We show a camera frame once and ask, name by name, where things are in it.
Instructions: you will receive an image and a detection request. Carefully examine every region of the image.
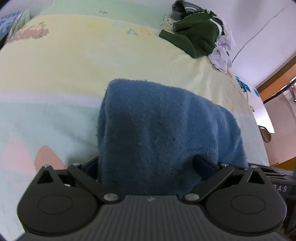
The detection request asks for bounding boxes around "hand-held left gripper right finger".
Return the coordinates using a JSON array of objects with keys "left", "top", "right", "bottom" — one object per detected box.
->
[{"left": 181, "top": 156, "right": 269, "bottom": 205}]

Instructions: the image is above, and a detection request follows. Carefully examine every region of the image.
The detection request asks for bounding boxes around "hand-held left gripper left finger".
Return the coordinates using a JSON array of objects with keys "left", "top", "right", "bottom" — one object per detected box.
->
[{"left": 32, "top": 156, "right": 121, "bottom": 205}]

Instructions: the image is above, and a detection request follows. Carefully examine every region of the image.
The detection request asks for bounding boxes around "blue knit sweater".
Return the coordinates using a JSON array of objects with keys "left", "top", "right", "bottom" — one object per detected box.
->
[{"left": 96, "top": 78, "right": 249, "bottom": 198}]

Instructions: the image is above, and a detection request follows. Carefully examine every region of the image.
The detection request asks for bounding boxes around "dark green sweater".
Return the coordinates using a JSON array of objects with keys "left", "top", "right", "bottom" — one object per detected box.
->
[{"left": 159, "top": 11, "right": 224, "bottom": 59}]

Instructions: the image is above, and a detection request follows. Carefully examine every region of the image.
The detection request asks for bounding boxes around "brown wicker basket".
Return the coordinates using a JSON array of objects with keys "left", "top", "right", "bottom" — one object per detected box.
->
[{"left": 257, "top": 125, "right": 273, "bottom": 143}]

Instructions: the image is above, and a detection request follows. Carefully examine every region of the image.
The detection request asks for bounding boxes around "white shirt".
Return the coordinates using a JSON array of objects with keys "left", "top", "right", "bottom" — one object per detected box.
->
[{"left": 208, "top": 23, "right": 237, "bottom": 74}]

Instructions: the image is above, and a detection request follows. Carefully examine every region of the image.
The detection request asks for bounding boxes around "grey striped knit garment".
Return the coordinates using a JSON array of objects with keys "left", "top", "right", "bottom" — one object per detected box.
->
[{"left": 171, "top": 0, "right": 204, "bottom": 17}]

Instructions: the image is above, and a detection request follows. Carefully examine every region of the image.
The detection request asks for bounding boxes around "pale green cloth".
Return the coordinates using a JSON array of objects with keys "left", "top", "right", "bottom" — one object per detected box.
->
[{"left": 9, "top": 9, "right": 33, "bottom": 36}]

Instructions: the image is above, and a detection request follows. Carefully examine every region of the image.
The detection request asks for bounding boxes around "blue floral cloth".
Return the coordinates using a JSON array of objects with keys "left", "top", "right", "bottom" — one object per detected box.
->
[{"left": 0, "top": 13, "right": 23, "bottom": 39}]

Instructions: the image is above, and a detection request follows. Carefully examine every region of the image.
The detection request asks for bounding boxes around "wooden door frame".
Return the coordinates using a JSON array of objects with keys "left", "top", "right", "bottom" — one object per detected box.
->
[{"left": 255, "top": 55, "right": 296, "bottom": 103}]

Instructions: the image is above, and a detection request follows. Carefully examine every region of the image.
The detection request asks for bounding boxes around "white wall cable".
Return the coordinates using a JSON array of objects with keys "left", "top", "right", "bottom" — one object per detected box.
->
[{"left": 231, "top": 3, "right": 290, "bottom": 68}]

